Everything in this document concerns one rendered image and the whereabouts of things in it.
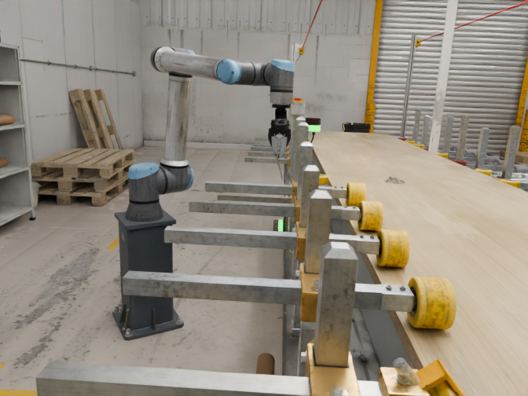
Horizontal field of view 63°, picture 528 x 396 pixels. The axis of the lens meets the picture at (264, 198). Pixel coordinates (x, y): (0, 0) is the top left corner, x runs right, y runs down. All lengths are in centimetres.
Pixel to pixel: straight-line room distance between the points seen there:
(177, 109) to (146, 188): 42
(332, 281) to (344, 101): 913
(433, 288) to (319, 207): 21
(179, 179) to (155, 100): 740
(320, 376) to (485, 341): 35
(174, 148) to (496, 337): 182
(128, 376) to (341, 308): 24
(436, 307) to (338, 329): 27
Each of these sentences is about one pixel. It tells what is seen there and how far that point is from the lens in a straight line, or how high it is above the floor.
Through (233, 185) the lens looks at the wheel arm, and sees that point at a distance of 143.
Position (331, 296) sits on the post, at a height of 105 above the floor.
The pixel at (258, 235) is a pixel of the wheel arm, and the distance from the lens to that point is 93.
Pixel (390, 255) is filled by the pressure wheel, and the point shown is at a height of 94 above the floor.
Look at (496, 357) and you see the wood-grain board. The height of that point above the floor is 90.
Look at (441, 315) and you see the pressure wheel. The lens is 73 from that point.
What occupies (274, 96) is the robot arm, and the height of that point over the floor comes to 124.
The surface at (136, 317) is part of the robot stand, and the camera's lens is 242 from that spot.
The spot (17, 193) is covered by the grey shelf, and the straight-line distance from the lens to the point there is 462.
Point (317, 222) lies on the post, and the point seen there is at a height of 106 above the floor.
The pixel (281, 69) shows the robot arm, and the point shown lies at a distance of 170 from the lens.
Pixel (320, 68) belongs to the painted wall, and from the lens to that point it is 948.
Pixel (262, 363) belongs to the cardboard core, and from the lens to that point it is 208.
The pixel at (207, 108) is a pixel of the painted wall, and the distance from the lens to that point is 948.
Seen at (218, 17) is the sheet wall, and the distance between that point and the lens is 955.
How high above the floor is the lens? 126
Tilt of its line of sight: 14 degrees down
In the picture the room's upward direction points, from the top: 2 degrees clockwise
